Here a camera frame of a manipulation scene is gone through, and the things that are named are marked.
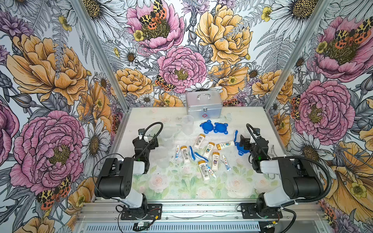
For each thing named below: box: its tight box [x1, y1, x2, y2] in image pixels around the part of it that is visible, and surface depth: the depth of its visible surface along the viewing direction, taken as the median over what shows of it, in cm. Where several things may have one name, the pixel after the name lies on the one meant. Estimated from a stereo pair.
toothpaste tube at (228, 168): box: [222, 154, 232, 172], surface depth 91 cm
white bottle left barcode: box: [180, 145, 191, 164], surface depth 94 cm
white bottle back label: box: [193, 133, 206, 150], surface depth 101 cm
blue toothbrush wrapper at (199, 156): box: [193, 151, 209, 163], surface depth 95 cm
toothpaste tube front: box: [205, 163, 217, 179], surface depth 89 cm
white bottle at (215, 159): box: [211, 151, 221, 172], surface depth 91 cm
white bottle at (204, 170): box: [198, 160, 210, 182], surface depth 88 cm
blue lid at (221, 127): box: [213, 122, 229, 135], surface depth 111 cm
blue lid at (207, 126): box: [199, 119, 214, 134], surface depth 113 cm
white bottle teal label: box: [203, 141, 216, 159], surface depth 96 cm
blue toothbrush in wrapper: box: [188, 145, 196, 161], surface depth 96 cm
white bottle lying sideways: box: [216, 140, 237, 151], surface depth 100 cm
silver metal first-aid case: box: [185, 90, 223, 120], surface depth 111 cm
